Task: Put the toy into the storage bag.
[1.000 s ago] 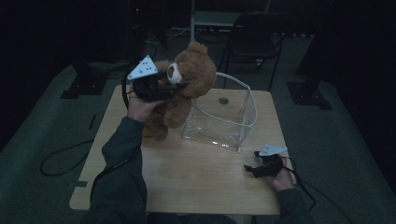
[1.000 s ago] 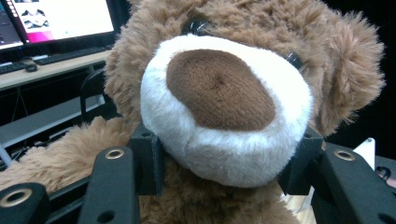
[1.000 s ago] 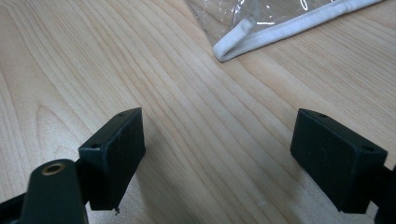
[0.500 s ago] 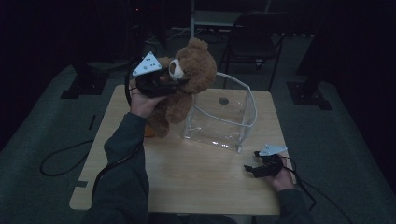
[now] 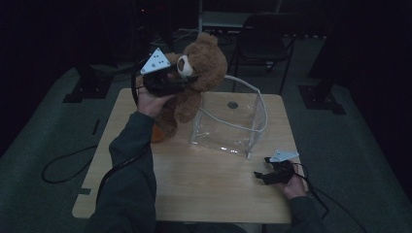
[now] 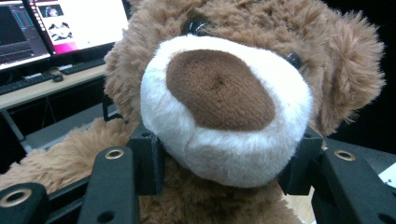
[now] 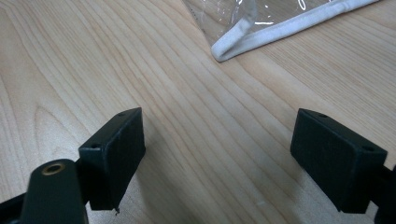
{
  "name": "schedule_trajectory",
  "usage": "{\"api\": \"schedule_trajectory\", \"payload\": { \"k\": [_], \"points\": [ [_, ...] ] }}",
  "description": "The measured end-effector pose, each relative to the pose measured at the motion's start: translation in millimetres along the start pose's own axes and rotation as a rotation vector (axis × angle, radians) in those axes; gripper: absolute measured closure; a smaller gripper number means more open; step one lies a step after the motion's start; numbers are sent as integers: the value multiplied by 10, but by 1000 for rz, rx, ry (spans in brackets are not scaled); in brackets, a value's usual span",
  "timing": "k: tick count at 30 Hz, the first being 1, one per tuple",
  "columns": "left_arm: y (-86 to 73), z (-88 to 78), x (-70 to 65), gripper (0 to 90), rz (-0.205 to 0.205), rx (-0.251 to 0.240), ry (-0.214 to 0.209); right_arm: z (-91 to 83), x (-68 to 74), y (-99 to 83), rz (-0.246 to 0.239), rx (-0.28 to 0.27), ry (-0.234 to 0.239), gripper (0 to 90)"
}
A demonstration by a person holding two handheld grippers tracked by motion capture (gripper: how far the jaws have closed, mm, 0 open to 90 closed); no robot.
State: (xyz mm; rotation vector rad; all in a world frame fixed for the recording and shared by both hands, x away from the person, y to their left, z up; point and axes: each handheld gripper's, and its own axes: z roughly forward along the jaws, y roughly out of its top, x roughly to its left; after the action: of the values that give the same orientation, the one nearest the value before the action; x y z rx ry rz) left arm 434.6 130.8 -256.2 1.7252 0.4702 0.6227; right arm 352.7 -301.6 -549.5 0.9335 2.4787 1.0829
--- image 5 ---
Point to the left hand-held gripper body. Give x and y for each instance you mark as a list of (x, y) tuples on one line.
[(155, 63)]

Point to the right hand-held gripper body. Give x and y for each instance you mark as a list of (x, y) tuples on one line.
[(285, 173)]

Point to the brown teddy bear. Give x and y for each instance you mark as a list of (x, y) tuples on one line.
[(204, 64)]

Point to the transparent bag with white trim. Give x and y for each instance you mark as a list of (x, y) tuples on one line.
[(226, 136)]

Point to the orange plush toy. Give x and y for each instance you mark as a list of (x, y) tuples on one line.
[(157, 134)]

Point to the person's right hand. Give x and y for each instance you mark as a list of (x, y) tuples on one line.
[(296, 187)]

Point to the person's left hand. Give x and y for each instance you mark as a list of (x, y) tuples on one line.
[(150, 103)]

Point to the round grey table grommet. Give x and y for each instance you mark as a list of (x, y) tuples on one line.
[(232, 105)]

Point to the black stand base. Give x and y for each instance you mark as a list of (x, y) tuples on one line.
[(320, 100), (87, 87)]

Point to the black folding chair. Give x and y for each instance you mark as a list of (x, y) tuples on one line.
[(262, 35)]

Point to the short black floor strip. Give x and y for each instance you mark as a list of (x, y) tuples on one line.
[(96, 126)]

